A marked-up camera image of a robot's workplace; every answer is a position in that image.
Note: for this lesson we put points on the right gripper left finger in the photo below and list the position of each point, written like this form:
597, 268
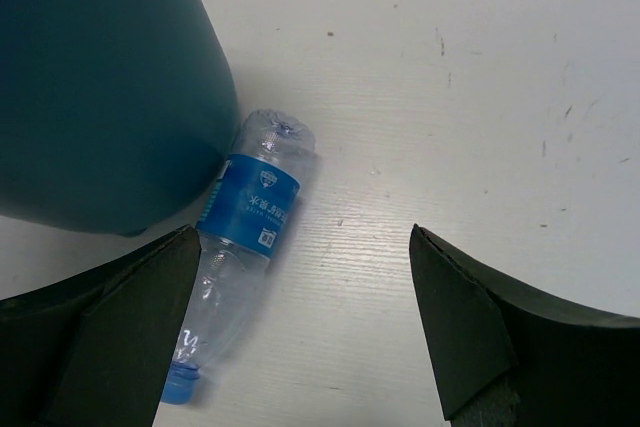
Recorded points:
95, 349

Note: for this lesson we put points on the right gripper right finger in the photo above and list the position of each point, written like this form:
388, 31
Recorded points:
504, 353

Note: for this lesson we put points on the blue label water bottle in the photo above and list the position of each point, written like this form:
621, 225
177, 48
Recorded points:
239, 229

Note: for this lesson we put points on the teal bin with yellow rim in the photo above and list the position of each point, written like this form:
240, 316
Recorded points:
115, 114

